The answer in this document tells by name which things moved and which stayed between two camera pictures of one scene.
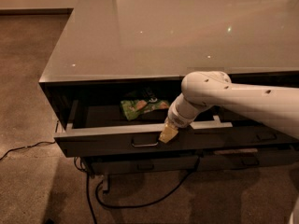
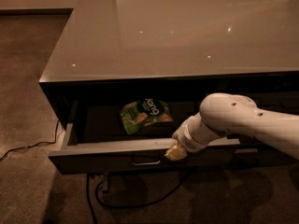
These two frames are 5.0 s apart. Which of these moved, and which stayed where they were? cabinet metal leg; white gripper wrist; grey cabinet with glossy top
Moved: white gripper wrist
Stayed: grey cabinet with glossy top; cabinet metal leg
